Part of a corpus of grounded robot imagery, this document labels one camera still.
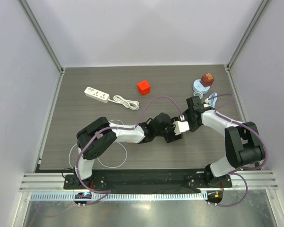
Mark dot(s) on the aluminium frame post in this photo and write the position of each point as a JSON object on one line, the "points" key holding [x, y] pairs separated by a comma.
{"points": [[248, 32], [31, 17]]}

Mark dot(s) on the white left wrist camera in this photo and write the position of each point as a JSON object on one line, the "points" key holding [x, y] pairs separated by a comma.
{"points": [[181, 126]]}

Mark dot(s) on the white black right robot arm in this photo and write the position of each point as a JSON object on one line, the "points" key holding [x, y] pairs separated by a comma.
{"points": [[243, 144]]}

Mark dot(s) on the aluminium rail front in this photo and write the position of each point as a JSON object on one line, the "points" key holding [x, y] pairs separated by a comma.
{"points": [[47, 182]]}

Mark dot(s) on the aluminium frame post right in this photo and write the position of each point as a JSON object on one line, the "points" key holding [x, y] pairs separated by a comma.
{"points": [[248, 32]]}

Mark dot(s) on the dark red cube adapter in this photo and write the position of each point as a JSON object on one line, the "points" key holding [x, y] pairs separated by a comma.
{"points": [[207, 80]]}

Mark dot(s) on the white slotted cable duct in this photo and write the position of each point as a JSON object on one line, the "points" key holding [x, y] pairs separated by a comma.
{"points": [[73, 196]]}

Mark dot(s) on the orange-red cube socket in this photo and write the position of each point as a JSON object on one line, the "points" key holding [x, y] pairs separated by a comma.
{"points": [[144, 88]]}

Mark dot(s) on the aluminium frame post left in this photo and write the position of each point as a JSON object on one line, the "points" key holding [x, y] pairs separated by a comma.
{"points": [[31, 17]]}

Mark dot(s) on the white power strip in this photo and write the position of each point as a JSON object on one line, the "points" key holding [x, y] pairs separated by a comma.
{"points": [[97, 95]]}

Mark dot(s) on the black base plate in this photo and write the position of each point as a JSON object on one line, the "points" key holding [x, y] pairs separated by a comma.
{"points": [[154, 181]]}

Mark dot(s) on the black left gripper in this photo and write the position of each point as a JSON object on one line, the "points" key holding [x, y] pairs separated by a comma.
{"points": [[172, 136]]}

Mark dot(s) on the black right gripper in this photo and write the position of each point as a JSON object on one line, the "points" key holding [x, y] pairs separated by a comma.
{"points": [[192, 104]]}

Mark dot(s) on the round light blue socket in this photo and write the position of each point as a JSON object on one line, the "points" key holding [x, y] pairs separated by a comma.
{"points": [[197, 86]]}

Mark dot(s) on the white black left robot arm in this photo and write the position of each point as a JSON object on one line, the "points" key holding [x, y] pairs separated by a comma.
{"points": [[98, 136]]}

